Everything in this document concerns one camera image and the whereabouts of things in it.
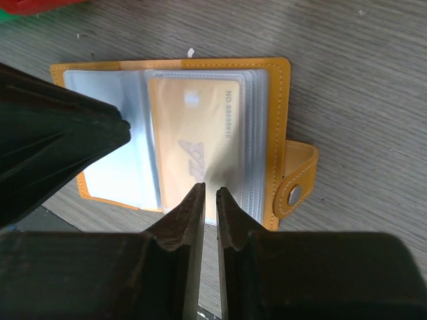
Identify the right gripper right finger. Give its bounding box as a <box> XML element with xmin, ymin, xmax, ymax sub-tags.
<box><xmin>216</xmin><ymin>187</ymin><xmax>426</xmax><ymax>319</ymax></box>

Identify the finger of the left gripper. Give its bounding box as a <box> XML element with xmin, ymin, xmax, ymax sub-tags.
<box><xmin>1</xmin><ymin>64</ymin><xmax>130</xmax><ymax>227</ymax></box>

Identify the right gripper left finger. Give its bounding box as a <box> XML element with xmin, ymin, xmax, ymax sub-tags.
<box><xmin>1</xmin><ymin>183</ymin><xmax>205</xmax><ymax>319</ymax></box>

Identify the gold credit card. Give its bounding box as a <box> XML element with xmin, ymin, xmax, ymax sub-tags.
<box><xmin>148</xmin><ymin>77</ymin><xmax>244</xmax><ymax>219</ymax></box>

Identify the yellow leather card holder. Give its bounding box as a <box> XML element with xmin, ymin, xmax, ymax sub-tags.
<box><xmin>51</xmin><ymin>57</ymin><xmax>318</xmax><ymax>231</ymax></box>

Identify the green plastic bin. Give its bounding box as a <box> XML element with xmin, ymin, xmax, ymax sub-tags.
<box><xmin>0</xmin><ymin>9</ymin><xmax>19</xmax><ymax>23</ymax></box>

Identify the red plastic bin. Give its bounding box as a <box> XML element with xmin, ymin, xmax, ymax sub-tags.
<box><xmin>1</xmin><ymin>0</ymin><xmax>85</xmax><ymax>16</ymax></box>

